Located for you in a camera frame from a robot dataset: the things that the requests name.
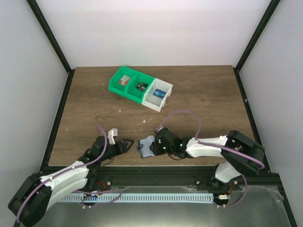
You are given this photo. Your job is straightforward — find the green double storage bin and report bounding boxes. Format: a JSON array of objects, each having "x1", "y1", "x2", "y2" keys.
[{"x1": 108, "y1": 66, "x2": 155, "y2": 104}]

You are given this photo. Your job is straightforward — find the light blue slotted cable duct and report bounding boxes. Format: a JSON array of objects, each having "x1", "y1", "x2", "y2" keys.
[{"x1": 59, "y1": 193, "x2": 214, "y2": 204}]

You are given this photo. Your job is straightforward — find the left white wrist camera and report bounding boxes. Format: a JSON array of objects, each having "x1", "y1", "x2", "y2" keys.
[{"x1": 107, "y1": 128, "x2": 118, "y2": 145}]

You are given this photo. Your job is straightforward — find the right black frame post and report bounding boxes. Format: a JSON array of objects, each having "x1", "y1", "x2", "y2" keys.
[{"x1": 234, "y1": 0, "x2": 281, "y2": 71}]

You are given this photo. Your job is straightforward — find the white storage bin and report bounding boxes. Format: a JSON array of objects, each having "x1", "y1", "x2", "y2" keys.
[{"x1": 142, "y1": 78, "x2": 173, "y2": 112}]

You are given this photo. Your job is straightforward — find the black frame post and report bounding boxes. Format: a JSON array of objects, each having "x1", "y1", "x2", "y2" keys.
[
  {"x1": 234, "y1": 0, "x2": 281, "y2": 71},
  {"x1": 26, "y1": 0, "x2": 72, "y2": 74}
]

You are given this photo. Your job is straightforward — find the black card in bin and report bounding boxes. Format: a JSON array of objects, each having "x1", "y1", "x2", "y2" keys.
[{"x1": 136, "y1": 82, "x2": 148, "y2": 92}]

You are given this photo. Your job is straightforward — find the left black frame post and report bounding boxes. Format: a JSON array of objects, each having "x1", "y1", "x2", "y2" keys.
[{"x1": 26, "y1": 0, "x2": 72, "y2": 74}]

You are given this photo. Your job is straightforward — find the red white card in bin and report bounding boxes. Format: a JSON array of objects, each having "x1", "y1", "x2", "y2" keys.
[{"x1": 119, "y1": 75, "x2": 131, "y2": 86}]

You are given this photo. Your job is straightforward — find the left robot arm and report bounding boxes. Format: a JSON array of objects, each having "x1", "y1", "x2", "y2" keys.
[{"x1": 8, "y1": 136, "x2": 134, "y2": 227}]

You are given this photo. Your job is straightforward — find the blue leather card holder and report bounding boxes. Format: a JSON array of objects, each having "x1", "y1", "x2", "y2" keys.
[{"x1": 137, "y1": 135, "x2": 155, "y2": 158}]

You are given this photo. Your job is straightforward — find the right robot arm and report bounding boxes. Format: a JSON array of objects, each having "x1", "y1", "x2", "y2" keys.
[{"x1": 150, "y1": 128, "x2": 265, "y2": 191}]

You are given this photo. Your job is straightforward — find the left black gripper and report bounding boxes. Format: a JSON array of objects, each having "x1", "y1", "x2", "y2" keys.
[{"x1": 100, "y1": 140, "x2": 134, "y2": 163}]

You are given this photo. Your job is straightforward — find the black aluminium frame rail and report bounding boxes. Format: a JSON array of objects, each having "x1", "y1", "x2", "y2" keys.
[{"x1": 89, "y1": 165, "x2": 281, "y2": 192}]

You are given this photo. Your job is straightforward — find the blue card in bin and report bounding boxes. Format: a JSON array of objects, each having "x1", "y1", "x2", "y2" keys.
[{"x1": 153, "y1": 89, "x2": 166, "y2": 99}]

